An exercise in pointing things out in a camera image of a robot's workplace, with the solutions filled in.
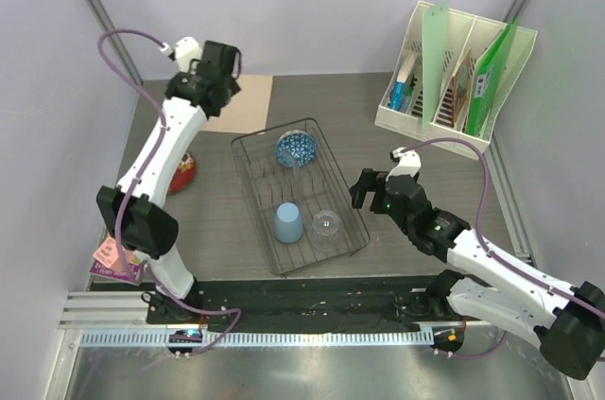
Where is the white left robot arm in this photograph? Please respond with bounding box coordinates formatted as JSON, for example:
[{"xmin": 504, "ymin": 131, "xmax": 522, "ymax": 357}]
[{"xmin": 96, "ymin": 38, "xmax": 241, "ymax": 323}]

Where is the light green folder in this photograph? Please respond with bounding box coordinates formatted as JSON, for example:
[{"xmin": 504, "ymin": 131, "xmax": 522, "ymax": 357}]
[{"xmin": 422, "ymin": 0, "xmax": 450, "ymax": 127}]

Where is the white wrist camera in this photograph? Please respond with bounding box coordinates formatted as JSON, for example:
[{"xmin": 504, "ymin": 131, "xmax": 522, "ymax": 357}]
[
  {"xmin": 388, "ymin": 147, "xmax": 422, "ymax": 180},
  {"xmin": 159, "ymin": 37, "xmax": 202, "ymax": 72}
]

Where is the white file organizer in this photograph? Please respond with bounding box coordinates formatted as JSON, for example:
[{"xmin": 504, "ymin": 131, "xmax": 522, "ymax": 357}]
[{"xmin": 374, "ymin": 1, "xmax": 538, "ymax": 156}]

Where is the dark green folder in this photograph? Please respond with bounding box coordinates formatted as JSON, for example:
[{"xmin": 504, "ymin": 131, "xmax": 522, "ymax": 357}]
[{"xmin": 465, "ymin": 23, "xmax": 518, "ymax": 137}]

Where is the blue patterned bowl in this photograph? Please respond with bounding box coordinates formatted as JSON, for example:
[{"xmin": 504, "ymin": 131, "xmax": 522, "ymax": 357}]
[{"xmin": 275, "ymin": 130, "xmax": 318, "ymax": 167}]

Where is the blue book in organizer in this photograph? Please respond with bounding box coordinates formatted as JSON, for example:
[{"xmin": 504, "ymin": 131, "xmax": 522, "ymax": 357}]
[{"xmin": 388, "ymin": 50, "xmax": 420, "ymax": 113}]

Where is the purple treehouse book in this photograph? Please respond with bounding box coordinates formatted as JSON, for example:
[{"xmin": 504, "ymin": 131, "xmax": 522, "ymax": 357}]
[{"xmin": 89, "ymin": 236, "xmax": 143, "ymax": 286}]

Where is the red floral plate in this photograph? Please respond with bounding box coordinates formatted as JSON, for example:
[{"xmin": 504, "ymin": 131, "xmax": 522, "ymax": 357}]
[{"xmin": 167, "ymin": 152, "xmax": 197, "ymax": 195}]

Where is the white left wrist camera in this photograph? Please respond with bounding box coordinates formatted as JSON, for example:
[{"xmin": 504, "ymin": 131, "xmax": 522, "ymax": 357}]
[{"xmin": 159, "ymin": 37, "xmax": 202, "ymax": 72}]

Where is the white slotted cable duct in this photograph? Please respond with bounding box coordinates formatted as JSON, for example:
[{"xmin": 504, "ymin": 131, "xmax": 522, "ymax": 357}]
[{"xmin": 79, "ymin": 327, "xmax": 434, "ymax": 348}]

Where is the light blue plastic cup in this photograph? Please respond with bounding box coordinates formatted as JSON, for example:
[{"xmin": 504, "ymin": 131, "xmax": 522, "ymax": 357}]
[{"xmin": 274, "ymin": 202, "xmax": 303, "ymax": 244}]

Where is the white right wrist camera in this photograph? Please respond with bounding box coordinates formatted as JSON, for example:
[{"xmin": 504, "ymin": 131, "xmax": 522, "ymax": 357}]
[{"xmin": 388, "ymin": 147, "xmax": 422, "ymax": 180}]

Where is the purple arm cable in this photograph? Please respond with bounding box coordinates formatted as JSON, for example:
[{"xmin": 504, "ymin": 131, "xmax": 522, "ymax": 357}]
[
  {"xmin": 96, "ymin": 29, "xmax": 242, "ymax": 357},
  {"xmin": 401, "ymin": 137, "xmax": 605, "ymax": 357}
]

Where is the brown picture book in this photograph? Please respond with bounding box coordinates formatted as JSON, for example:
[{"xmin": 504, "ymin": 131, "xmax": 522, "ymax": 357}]
[{"xmin": 452, "ymin": 48, "xmax": 473, "ymax": 124}]

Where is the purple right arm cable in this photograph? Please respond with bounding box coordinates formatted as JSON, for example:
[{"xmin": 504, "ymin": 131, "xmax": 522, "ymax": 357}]
[{"xmin": 401, "ymin": 137, "xmax": 605, "ymax": 357}]

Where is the black wire dish rack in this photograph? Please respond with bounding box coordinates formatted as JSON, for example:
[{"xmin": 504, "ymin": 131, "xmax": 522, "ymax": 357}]
[{"xmin": 231, "ymin": 117, "xmax": 370, "ymax": 276}]

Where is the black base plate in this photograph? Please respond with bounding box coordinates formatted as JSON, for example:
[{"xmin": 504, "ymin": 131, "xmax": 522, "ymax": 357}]
[{"xmin": 146, "ymin": 271, "xmax": 497, "ymax": 325}]

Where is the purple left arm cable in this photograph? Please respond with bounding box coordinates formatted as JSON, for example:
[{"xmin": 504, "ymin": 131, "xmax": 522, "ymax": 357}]
[{"xmin": 96, "ymin": 29, "xmax": 242, "ymax": 357}]

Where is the beige cutting board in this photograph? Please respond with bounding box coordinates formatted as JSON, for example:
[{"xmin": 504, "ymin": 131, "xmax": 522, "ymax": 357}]
[{"xmin": 201, "ymin": 74, "xmax": 273, "ymax": 134}]

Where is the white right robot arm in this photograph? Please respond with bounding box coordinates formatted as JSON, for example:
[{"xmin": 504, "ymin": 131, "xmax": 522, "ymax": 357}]
[{"xmin": 350, "ymin": 168, "xmax": 604, "ymax": 380}]

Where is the clear glass cup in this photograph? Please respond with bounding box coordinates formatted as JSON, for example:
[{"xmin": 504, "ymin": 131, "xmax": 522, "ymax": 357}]
[{"xmin": 310, "ymin": 210, "xmax": 341, "ymax": 252}]

